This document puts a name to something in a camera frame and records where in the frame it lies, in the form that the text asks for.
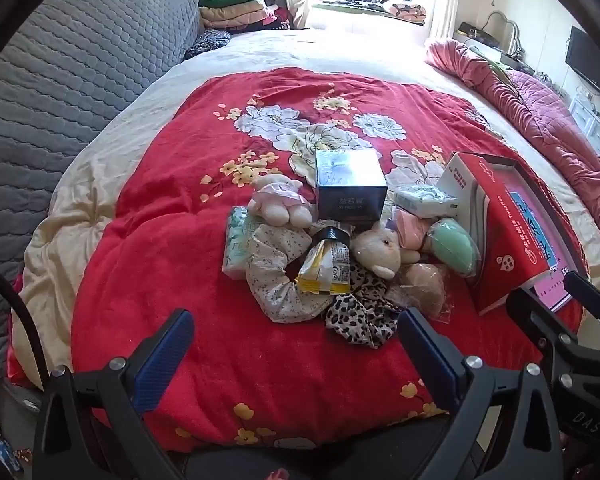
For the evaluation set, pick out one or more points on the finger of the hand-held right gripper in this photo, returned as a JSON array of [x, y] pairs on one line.
[[535, 320], [592, 297]]

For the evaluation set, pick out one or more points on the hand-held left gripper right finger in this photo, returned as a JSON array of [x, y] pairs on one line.
[[430, 360]]

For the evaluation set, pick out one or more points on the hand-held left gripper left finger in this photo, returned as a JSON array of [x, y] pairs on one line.
[[160, 365]]

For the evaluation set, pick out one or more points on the red cardboard box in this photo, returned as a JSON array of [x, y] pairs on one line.
[[510, 255]]

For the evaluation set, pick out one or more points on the bagged brown puff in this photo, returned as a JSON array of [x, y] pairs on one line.
[[422, 290]]

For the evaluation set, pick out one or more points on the leopard print scrunchie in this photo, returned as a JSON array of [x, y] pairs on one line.
[[355, 315]]

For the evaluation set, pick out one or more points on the bagged green sponge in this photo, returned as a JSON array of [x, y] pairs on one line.
[[455, 247]]

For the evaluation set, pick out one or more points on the yellow snack packet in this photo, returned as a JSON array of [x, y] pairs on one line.
[[325, 270]]

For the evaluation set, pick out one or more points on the green tissue packet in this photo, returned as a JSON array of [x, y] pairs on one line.
[[237, 245]]

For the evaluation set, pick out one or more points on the white tissue packet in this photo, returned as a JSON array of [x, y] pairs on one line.
[[425, 200]]

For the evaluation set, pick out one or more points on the pink and blue book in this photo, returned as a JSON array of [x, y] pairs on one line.
[[537, 240]]

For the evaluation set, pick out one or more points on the pink puff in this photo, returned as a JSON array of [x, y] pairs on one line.
[[411, 230]]

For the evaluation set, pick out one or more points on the white floral scrunchie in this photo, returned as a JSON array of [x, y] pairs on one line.
[[270, 270]]

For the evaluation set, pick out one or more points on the red floral blanket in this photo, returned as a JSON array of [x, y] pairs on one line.
[[180, 210]]

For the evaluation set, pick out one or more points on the white drawer unit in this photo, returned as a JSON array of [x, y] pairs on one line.
[[592, 127]]

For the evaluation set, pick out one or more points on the pink quilt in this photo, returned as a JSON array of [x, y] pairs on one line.
[[545, 125]]

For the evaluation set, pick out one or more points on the dark cardboard box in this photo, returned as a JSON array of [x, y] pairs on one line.
[[350, 185]]

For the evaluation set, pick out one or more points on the pink dressed plush toy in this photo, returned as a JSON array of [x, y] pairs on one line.
[[280, 200]]

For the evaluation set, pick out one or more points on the black television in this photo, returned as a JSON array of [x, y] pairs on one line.
[[587, 65]]

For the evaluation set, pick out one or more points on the cluttered dressing table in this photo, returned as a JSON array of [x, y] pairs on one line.
[[525, 62]]

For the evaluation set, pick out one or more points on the green cloth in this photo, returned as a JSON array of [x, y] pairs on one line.
[[487, 62]]

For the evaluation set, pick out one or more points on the grey quilted headboard cover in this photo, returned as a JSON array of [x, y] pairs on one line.
[[80, 60]]

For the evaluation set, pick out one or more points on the dark patterned pillow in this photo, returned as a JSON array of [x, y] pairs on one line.
[[207, 44]]

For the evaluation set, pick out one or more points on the cream bed sheet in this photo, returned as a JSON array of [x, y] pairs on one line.
[[330, 50]]

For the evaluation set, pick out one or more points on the clothes on windowsill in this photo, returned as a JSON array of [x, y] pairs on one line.
[[385, 7]]

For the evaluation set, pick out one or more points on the pile of folded clothes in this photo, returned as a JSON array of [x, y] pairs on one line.
[[240, 10]]

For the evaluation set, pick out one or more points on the curved frame mirror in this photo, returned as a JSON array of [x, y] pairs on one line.
[[512, 30]]

